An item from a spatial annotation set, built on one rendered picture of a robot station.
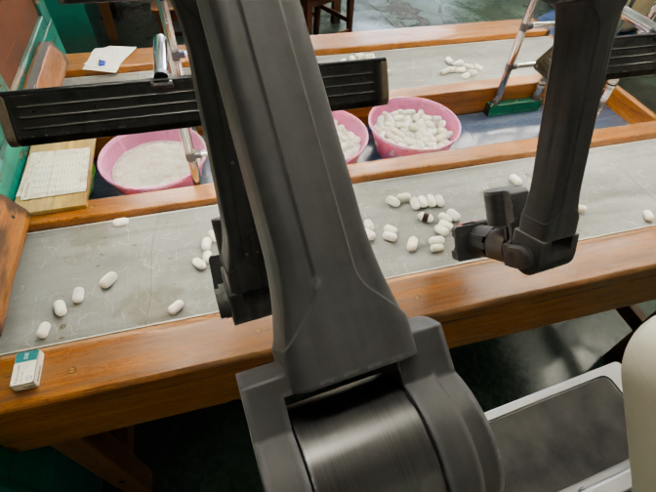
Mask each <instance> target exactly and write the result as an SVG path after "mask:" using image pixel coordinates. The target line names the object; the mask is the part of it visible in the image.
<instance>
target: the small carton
mask: <svg viewBox="0 0 656 492"><path fill-rule="evenodd" d="M43 360H44V352H42V351H41V350H40V349H34V350H29V351H24V352H19V353H17V355H16V360H15V365H14V369H13V374H12V379H11V382H10V388H11V389H13V390H14V391H19V390H27V389H32V388H36V387H39V383H40V378H41V372H42V366H43Z"/></svg>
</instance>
